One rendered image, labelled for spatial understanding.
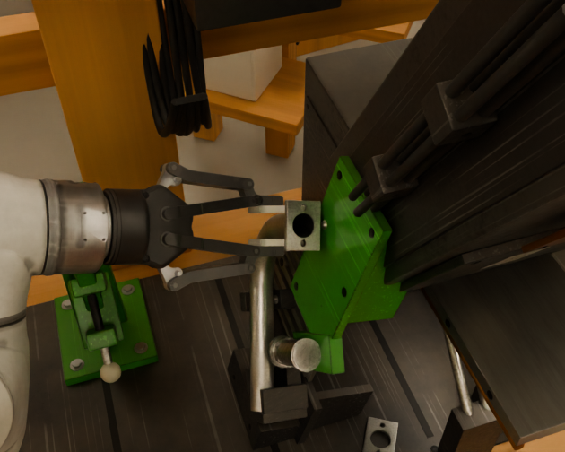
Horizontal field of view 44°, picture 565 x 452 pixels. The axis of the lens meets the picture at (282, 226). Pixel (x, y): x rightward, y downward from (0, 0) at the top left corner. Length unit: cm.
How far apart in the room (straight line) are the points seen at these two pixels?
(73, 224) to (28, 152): 222
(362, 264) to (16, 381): 34
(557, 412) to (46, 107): 259
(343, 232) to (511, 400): 24
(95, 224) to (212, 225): 58
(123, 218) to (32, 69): 40
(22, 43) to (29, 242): 42
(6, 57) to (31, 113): 204
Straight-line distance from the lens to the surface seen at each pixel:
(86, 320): 99
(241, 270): 75
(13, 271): 65
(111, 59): 92
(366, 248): 71
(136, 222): 68
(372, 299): 78
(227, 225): 122
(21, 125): 301
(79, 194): 67
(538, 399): 77
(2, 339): 67
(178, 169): 72
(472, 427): 88
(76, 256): 66
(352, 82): 91
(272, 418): 90
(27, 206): 65
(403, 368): 103
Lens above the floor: 177
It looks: 47 degrees down
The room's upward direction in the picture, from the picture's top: straight up
